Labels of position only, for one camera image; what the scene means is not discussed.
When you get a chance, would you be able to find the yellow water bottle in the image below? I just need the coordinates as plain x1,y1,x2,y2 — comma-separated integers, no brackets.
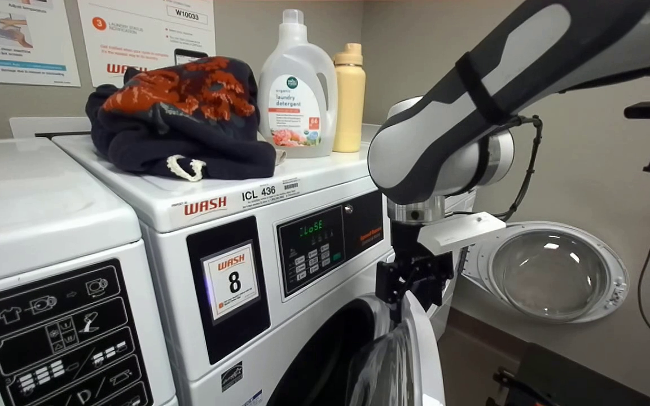
332,40,369,155

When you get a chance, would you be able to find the wall poster with blue stripe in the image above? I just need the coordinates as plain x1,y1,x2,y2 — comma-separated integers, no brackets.
0,0,84,87

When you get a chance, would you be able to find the white washing machine number 8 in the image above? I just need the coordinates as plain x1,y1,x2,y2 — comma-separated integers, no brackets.
52,121,478,406

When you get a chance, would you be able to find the clear detergent bottle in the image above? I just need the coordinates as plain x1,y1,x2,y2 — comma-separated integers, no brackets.
258,6,342,158

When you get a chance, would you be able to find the round glass washer door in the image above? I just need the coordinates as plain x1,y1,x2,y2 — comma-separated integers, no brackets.
461,219,633,328
346,289,451,406

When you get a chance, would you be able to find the white washing machine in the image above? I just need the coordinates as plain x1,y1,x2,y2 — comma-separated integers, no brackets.
0,114,181,406

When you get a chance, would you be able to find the wall poster with phone picture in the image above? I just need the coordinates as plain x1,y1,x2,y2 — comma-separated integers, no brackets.
75,0,220,87

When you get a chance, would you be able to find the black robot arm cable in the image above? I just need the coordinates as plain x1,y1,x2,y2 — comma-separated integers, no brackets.
500,111,547,223

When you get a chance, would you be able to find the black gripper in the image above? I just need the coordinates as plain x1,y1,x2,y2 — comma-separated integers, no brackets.
374,219,457,316

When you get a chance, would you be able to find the black robot cart platform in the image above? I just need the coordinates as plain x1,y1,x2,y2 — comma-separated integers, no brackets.
485,351,650,406

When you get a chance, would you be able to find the orange and dark cloth bag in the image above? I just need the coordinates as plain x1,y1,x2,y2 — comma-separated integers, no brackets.
84,54,280,185

